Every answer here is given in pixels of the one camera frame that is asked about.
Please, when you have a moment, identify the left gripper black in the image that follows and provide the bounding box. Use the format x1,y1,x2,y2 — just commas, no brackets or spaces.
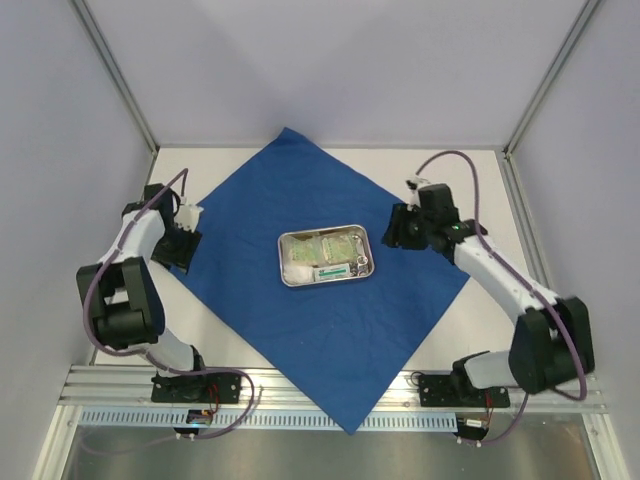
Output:
150,223,202,275

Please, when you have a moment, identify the green packet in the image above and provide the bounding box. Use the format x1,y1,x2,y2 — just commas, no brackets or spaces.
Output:
321,234,358,264
288,235,324,266

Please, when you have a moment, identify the stainless steel instrument tray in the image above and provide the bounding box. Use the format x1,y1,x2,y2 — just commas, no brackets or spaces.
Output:
277,224,375,288

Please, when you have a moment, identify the small white green sachet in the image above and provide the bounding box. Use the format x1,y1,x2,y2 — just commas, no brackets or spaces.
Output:
313,264,351,282

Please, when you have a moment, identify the blue surgical drape cloth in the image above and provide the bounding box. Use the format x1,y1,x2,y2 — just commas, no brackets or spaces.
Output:
177,129,468,434

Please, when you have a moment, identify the white gauze pad large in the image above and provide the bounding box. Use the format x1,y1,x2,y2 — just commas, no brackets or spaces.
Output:
283,265,315,285

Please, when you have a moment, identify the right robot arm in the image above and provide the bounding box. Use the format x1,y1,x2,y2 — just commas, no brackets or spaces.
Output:
382,179,595,405

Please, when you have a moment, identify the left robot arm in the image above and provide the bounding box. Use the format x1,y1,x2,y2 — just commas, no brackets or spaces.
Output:
76,183,210,401

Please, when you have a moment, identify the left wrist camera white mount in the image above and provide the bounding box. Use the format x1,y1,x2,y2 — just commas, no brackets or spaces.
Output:
174,203,204,232

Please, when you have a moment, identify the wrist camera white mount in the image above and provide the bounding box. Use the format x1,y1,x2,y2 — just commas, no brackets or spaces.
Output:
406,175,431,209
174,203,204,232

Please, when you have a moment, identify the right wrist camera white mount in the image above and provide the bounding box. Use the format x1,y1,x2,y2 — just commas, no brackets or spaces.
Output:
406,175,431,209

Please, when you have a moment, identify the aluminium side rail right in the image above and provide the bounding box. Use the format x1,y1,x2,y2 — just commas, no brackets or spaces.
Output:
496,150,557,290

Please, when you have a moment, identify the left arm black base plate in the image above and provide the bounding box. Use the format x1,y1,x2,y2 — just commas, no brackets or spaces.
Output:
151,373,241,405

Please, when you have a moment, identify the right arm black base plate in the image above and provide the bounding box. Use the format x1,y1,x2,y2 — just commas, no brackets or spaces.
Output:
417,373,511,409

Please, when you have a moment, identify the slotted cable duct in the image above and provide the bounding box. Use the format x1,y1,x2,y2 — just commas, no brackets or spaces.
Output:
78,407,457,433

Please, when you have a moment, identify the aluminium frame post left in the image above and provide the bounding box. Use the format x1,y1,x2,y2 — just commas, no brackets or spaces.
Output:
69,0,160,154

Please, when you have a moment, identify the aluminium frame post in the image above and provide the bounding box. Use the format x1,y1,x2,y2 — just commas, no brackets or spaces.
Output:
69,0,160,154
502,0,606,156

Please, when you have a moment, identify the aluminium front rail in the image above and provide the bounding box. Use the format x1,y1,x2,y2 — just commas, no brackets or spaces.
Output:
58,364,609,415

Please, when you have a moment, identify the aluminium frame post right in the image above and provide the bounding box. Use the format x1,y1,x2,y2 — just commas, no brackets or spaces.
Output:
502,0,606,156

